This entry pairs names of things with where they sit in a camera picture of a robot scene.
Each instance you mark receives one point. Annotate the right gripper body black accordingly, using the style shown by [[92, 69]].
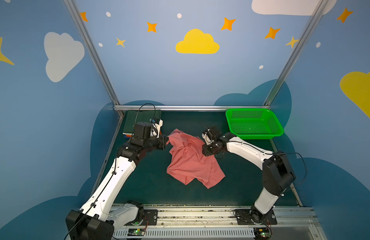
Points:
[[209, 150]]

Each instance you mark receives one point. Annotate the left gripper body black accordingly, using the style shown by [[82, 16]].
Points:
[[162, 142]]

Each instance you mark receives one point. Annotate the pink red t-shirt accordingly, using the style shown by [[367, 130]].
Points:
[[189, 163]]

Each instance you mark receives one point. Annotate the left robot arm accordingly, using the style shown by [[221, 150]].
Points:
[[94, 220]]

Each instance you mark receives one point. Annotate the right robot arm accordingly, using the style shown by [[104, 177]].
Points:
[[277, 172]]

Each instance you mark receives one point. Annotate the green plastic basket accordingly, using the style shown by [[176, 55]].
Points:
[[254, 123]]

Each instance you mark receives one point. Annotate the left controller board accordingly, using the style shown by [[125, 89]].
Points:
[[136, 232]]

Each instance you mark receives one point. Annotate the controller board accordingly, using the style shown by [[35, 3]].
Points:
[[136, 232], [262, 233]]

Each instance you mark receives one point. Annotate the right controller board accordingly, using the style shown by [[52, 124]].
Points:
[[262, 233]]

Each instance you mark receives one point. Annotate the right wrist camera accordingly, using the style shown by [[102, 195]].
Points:
[[211, 135]]

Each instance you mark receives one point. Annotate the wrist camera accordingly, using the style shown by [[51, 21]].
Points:
[[156, 123], [211, 135]]

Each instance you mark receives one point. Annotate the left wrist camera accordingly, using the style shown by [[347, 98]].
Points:
[[156, 123]]

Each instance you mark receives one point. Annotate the rear aluminium frame bar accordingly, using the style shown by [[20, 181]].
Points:
[[149, 107]]

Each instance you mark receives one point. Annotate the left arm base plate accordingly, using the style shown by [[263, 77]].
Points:
[[149, 217]]

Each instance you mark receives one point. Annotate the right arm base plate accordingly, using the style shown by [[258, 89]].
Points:
[[254, 217]]

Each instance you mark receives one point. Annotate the aluminium front rail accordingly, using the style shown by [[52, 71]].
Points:
[[177, 222]]

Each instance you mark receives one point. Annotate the left aluminium frame post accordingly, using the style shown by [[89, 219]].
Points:
[[80, 24]]

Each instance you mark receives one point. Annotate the aluminium frame post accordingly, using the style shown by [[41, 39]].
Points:
[[80, 24], [310, 27]]

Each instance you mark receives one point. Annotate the right aluminium frame post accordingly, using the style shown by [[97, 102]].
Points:
[[310, 27]]

